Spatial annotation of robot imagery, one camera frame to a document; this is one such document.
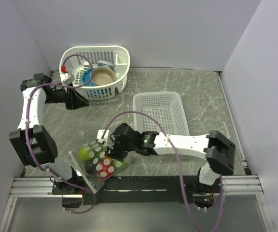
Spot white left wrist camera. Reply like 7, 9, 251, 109
60, 65, 75, 86

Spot white rectangular mesh basket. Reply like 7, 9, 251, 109
133, 91, 190, 136

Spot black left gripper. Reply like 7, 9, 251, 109
44, 82, 89, 110

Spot light green fake lime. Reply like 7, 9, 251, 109
113, 160, 128, 170

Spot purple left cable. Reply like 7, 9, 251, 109
24, 53, 98, 214

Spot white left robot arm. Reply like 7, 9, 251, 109
9, 73, 89, 194

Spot white oval dish rack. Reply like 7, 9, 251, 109
59, 45, 130, 100

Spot clear polka dot zip bag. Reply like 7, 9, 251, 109
69, 141, 128, 193

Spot beige bowl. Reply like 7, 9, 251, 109
92, 67, 115, 86

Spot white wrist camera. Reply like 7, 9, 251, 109
97, 130, 112, 147
60, 65, 75, 86

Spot dark purple fake plum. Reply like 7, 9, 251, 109
84, 161, 98, 175

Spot red fake fruit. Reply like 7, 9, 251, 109
96, 161, 114, 178

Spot blue white patterned cup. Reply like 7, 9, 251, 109
97, 60, 115, 71

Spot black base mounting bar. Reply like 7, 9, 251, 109
51, 175, 224, 209

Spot green fake bell pepper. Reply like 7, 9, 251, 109
89, 144, 108, 160

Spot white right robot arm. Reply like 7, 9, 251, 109
97, 123, 236, 193

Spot aluminium frame rail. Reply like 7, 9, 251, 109
0, 175, 275, 232

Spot green fake apple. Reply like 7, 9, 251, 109
78, 146, 90, 162

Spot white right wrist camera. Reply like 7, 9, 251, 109
97, 130, 112, 147

